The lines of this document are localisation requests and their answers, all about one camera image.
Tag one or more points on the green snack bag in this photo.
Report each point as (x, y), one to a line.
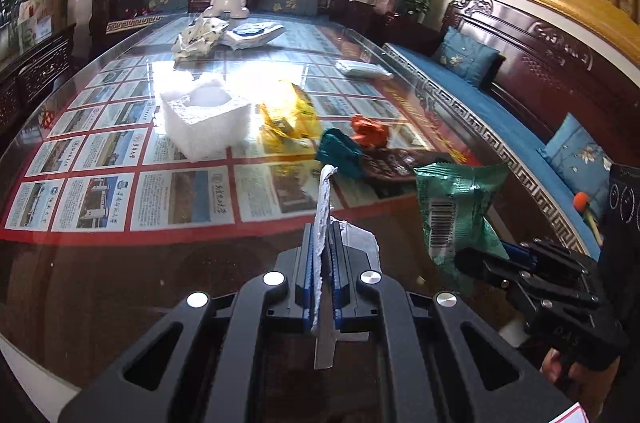
(454, 200)

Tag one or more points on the blue cushioned wooden sofa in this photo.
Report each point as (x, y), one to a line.
(543, 74)

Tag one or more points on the yellow plastic wrapper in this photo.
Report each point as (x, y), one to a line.
(288, 116)

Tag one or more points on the person's right hand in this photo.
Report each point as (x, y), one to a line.
(584, 386)

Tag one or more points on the teal embroidered cushion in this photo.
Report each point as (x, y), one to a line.
(466, 57)
(580, 162)

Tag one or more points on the teal crumpled wrapper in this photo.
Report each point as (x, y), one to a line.
(337, 149)

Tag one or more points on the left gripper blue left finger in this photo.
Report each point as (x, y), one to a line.
(304, 278)

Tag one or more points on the dark carved wooden table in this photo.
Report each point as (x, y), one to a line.
(105, 225)

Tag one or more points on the white tissue pack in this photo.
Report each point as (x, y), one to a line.
(362, 70)

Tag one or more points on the white blue packet stack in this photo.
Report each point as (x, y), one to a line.
(251, 35)

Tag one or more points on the dark ashtray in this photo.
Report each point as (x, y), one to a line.
(397, 165)

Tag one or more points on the crumpled white patterned paper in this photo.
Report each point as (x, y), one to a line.
(198, 38)

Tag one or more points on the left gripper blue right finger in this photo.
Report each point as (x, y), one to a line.
(338, 274)

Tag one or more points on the torn white paper pieces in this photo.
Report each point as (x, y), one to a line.
(363, 260)

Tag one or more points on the white styrofoam block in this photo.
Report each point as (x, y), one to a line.
(206, 118)

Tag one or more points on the carved wooden tv cabinet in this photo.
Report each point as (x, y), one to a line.
(29, 78)

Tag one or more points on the corner potted plant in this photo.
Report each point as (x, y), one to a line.
(418, 8)

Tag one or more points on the orange paper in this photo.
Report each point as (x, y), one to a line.
(369, 134)

